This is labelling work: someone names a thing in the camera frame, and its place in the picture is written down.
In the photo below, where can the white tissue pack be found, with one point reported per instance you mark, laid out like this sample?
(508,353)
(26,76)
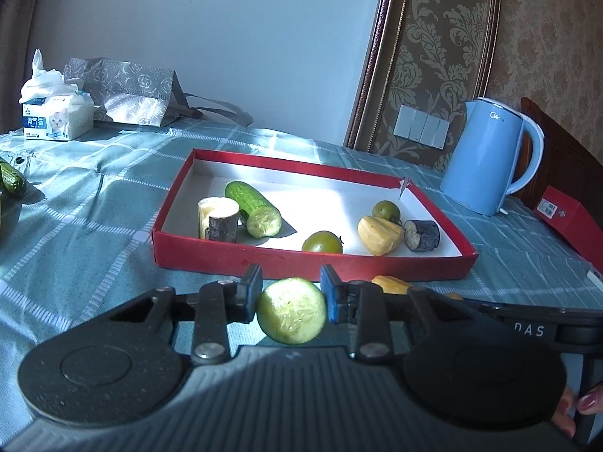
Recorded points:
(61,117)

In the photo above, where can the red cardboard tray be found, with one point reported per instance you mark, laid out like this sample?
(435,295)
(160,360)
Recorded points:
(306,197)

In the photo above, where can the yellow banana piece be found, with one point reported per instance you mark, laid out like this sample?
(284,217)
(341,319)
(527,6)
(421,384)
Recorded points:
(391,285)

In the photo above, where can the green checkered tablecloth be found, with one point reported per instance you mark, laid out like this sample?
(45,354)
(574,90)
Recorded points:
(94,226)

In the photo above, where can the brown patterned curtain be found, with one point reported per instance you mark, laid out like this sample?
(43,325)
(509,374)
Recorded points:
(14,9)

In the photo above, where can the white wall switch panel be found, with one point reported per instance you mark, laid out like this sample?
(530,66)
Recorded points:
(419,127)

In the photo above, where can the yellow pepper piece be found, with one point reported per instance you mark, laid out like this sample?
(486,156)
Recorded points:
(379,238)

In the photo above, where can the short cucumber piece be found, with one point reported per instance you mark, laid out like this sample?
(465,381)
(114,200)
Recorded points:
(292,313)

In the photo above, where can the red cardboard box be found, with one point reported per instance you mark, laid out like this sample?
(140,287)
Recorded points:
(565,226)

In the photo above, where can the eggplant piece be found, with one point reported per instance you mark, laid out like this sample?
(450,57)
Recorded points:
(424,235)

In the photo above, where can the person's right hand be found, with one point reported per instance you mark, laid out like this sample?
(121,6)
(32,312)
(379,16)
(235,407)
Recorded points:
(565,414)

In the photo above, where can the blue electric kettle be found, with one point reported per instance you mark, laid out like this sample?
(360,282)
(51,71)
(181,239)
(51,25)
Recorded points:
(485,160)

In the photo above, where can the long cucumber piece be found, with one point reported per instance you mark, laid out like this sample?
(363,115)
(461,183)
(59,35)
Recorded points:
(249,205)

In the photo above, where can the gilded ornate wall frame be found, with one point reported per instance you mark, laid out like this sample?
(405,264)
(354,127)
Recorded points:
(372,56)

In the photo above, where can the green cucumber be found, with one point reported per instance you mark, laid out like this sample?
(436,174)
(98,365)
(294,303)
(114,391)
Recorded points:
(12,179)

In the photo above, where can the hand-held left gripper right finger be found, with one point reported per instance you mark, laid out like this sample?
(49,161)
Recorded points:
(329,299)

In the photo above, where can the silver patterned gift bag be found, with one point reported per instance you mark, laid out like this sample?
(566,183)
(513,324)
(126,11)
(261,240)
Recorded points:
(132,84)

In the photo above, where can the green tomato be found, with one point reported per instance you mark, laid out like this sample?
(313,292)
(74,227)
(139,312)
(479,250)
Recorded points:
(322,242)
(385,209)

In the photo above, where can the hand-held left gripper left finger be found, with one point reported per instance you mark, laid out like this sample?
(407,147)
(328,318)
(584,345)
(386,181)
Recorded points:
(249,299)

